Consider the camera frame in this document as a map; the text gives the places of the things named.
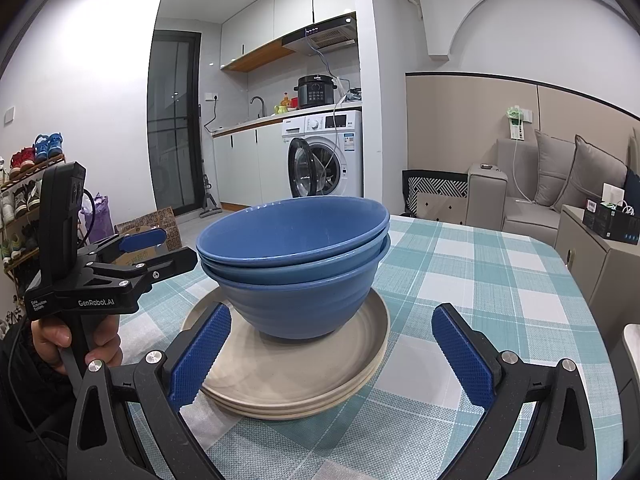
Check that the wall outlet with green charger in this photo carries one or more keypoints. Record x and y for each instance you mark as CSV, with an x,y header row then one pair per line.
x,y
517,122

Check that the grey sofa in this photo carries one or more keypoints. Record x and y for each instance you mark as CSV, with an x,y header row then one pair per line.
x,y
525,215

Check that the white small box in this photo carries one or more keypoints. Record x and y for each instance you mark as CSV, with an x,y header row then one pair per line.
x,y
612,194

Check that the person's left forearm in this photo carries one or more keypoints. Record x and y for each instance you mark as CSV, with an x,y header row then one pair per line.
x,y
30,410

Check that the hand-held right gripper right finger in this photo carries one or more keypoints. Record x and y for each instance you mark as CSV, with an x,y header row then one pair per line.
x,y
462,355

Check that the yellow green teapot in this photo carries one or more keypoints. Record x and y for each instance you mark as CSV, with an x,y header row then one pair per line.
x,y
284,106

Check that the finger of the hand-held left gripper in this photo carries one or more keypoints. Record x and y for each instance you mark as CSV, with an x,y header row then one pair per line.
x,y
175,260
142,240

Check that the blue shoes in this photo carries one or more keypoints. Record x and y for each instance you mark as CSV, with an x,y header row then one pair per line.
x,y
47,146

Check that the stick vacuum cleaner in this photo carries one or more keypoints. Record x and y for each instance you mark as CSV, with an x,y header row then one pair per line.
x,y
209,200

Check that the white kitchen counter cabinets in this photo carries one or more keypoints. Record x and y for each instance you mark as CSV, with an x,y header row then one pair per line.
x,y
245,170

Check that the patterned cardboard box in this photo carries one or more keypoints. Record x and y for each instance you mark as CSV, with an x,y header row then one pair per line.
x,y
160,222

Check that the purple bag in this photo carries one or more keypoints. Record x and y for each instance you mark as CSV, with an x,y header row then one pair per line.
x,y
97,220

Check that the dark glass door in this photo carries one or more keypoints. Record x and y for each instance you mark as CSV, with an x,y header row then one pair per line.
x,y
172,120

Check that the range hood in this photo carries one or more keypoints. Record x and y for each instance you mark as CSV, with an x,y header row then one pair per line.
x,y
325,37

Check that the grey side cabinet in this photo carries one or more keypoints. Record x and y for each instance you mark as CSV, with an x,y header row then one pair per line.
x,y
590,270

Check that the kitchen faucet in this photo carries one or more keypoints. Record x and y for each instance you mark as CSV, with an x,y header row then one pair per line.
x,y
260,105

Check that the white washing machine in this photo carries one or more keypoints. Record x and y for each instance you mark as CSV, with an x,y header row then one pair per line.
x,y
340,160

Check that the red shoes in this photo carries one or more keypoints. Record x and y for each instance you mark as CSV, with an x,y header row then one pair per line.
x,y
22,157

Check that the white chair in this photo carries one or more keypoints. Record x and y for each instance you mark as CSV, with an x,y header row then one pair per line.
x,y
632,342

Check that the blue bowl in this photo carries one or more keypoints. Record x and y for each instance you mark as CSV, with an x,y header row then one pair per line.
x,y
300,273
300,310
290,230

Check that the person's left hand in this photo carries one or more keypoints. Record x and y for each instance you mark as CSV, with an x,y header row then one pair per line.
x,y
45,335

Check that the black pressure cooker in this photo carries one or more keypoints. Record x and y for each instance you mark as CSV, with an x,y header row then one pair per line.
x,y
315,92

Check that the black open box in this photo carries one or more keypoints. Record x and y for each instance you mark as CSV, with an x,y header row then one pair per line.
x,y
607,225

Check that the cream plate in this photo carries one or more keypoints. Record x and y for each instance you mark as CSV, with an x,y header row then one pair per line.
x,y
280,414
280,402

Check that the grey cushion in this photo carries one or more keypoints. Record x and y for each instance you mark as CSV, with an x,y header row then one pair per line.
x,y
595,180
552,170

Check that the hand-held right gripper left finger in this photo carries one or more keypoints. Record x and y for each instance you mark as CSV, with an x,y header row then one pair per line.
x,y
200,360

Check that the shoe rack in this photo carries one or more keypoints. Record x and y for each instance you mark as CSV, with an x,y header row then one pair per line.
x,y
20,240

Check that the white wall cabinets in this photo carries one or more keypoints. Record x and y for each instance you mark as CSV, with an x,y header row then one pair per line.
x,y
290,5

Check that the tan plate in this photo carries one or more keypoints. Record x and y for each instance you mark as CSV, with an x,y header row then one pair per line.
x,y
350,355

